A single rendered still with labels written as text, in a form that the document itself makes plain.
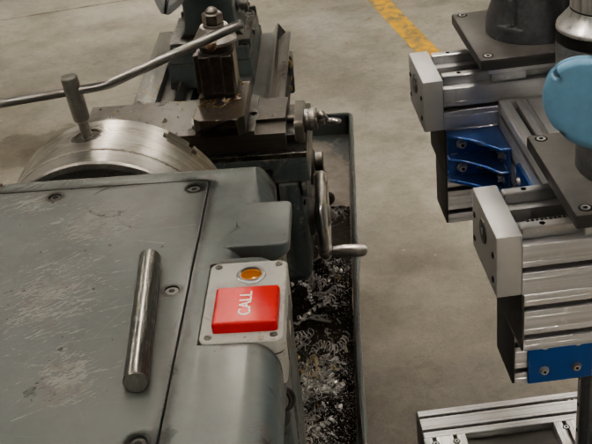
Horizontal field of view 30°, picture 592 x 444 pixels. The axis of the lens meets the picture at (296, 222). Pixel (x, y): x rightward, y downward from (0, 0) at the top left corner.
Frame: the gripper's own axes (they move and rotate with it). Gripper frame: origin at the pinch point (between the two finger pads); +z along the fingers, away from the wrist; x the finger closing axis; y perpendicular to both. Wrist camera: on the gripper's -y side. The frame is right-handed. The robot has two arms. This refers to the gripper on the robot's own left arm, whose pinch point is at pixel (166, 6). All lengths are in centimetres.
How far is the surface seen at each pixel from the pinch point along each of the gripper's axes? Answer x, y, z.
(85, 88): 7.8, -6.7, 10.6
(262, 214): -16.1, -33.1, 8.1
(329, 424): -39, 10, 71
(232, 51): -10, 54, 26
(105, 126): 4.8, -3.9, 16.7
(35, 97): 13.8, -6.6, 13.4
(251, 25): -13, 113, 42
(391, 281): -71, 142, 122
